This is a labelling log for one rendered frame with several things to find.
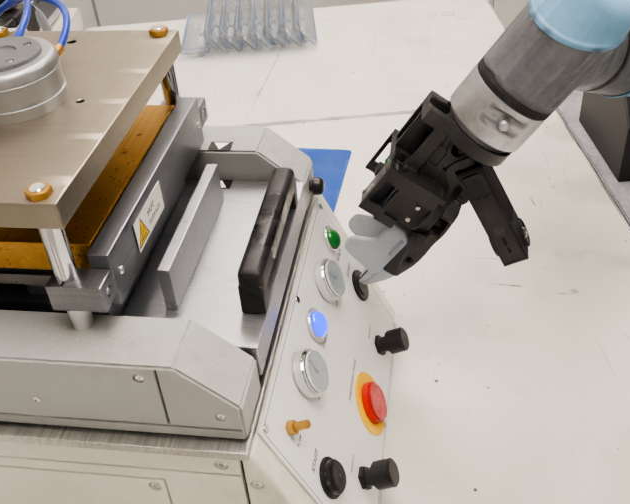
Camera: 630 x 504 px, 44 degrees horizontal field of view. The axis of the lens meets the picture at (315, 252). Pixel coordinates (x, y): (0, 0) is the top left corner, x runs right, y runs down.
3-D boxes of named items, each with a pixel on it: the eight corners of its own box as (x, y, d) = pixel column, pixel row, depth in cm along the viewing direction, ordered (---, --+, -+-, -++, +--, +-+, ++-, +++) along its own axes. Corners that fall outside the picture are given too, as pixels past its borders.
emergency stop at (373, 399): (371, 434, 75) (352, 407, 73) (375, 402, 78) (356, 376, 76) (386, 430, 74) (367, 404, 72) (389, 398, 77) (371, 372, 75)
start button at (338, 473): (328, 504, 63) (311, 484, 62) (332, 475, 66) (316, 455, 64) (345, 500, 63) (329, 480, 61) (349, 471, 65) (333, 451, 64)
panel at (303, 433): (371, 570, 66) (256, 433, 56) (395, 323, 89) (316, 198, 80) (393, 566, 65) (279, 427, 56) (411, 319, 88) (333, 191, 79)
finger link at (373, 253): (323, 259, 81) (373, 199, 75) (371, 286, 82) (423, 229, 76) (319, 278, 78) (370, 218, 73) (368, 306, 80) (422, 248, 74)
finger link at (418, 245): (383, 247, 79) (435, 190, 74) (398, 256, 79) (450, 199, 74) (379, 277, 75) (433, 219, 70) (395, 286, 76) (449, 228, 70)
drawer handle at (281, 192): (241, 313, 60) (234, 273, 57) (277, 202, 71) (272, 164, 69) (267, 314, 59) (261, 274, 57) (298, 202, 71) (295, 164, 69)
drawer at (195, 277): (-92, 361, 64) (-132, 288, 59) (25, 206, 81) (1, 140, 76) (263, 383, 59) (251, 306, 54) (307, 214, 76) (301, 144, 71)
